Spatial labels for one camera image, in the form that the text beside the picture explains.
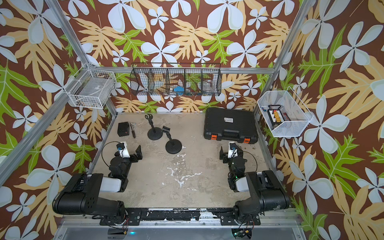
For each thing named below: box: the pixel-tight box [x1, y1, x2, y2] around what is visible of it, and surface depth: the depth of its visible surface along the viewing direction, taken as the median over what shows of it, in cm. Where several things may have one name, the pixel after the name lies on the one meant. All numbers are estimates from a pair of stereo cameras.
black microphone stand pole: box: [144, 113, 156, 134], surface depth 95 cm
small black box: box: [117, 121, 130, 137], surface depth 110 cm
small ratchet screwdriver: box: [130, 122, 137, 139], surface depth 113 cm
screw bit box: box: [267, 104, 285, 128], surface depth 85 cm
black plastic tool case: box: [203, 107, 258, 144], surface depth 103 cm
